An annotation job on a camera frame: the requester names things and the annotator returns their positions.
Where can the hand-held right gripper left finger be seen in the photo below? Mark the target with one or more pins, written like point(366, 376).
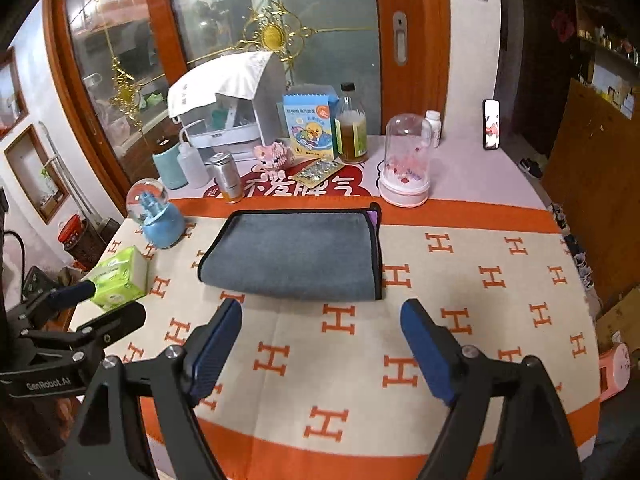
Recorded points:
point(215, 350)

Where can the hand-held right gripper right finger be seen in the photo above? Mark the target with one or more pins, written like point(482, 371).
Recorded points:
point(425, 350)

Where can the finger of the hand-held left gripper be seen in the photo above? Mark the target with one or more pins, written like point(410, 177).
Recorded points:
point(70, 294)
point(115, 322)

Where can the grey towel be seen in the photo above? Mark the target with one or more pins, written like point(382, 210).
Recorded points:
point(295, 255)

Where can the green tissue box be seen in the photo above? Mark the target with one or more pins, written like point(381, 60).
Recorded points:
point(117, 277)

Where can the dark woven basket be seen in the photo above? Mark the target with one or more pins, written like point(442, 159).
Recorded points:
point(90, 245)

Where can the red jar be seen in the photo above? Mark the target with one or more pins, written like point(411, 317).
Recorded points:
point(70, 232)

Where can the orange cream patterned blanket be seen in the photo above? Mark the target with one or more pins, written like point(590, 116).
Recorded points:
point(350, 360)

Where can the blue snow globe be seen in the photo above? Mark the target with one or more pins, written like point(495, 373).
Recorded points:
point(160, 225)

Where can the teal cylinder humidifier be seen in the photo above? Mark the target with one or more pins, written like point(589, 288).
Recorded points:
point(169, 167)

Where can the silver metal can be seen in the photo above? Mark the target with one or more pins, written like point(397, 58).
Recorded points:
point(227, 180)

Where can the white squeeze bottle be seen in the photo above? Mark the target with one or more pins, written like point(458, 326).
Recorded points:
point(196, 165)

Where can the pink dome music box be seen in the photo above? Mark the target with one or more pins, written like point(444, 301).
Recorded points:
point(405, 170)

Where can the white red printed table mat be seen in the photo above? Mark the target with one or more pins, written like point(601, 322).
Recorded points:
point(460, 170)

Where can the pink plastic stool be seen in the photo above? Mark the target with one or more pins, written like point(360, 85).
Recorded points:
point(614, 372)

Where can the pink pig toy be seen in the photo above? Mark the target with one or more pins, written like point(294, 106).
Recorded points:
point(272, 155)

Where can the gold blister pack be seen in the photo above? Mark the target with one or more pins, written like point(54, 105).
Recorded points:
point(317, 171)

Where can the black sneaker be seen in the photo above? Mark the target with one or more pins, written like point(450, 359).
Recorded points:
point(531, 167)

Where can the white pill bottle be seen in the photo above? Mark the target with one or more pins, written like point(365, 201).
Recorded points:
point(433, 127)

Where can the glass bottle brown liquid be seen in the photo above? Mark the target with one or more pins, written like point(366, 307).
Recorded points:
point(350, 135)

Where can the smartphone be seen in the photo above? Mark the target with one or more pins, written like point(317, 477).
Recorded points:
point(491, 125)

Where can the blue duck print box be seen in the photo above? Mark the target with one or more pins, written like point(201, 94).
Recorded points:
point(310, 130)

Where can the white covered storage box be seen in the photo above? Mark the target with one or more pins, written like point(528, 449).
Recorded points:
point(270, 110)

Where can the white cloth cover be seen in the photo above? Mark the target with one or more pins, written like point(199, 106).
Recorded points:
point(220, 80)

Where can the orange wooden glass door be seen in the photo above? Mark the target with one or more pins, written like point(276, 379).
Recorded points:
point(415, 60)

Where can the wooden wall frame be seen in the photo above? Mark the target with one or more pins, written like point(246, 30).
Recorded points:
point(37, 175)
point(12, 92)

